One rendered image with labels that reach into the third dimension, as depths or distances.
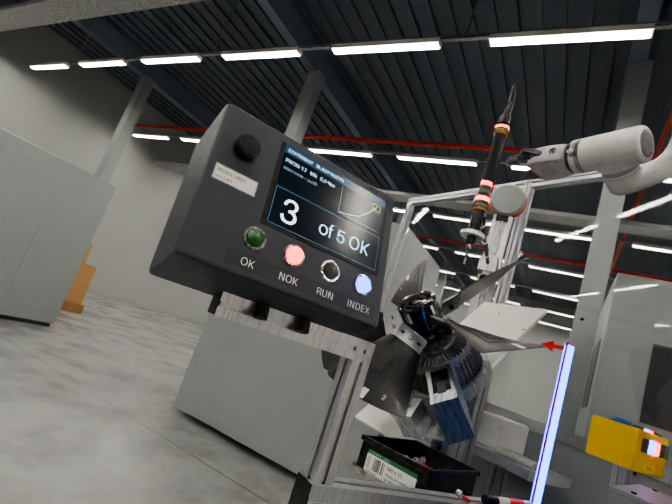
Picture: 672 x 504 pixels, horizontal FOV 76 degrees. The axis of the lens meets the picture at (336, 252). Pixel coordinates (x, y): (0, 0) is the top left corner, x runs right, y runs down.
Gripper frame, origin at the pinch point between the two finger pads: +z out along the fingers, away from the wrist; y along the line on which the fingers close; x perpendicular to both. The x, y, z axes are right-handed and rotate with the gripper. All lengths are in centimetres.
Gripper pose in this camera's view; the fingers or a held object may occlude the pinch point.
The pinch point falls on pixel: (520, 167)
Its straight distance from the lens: 133.7
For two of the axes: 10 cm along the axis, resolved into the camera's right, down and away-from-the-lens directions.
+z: -5.0, 0.0, 8.6
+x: 3.1, -9.3, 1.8
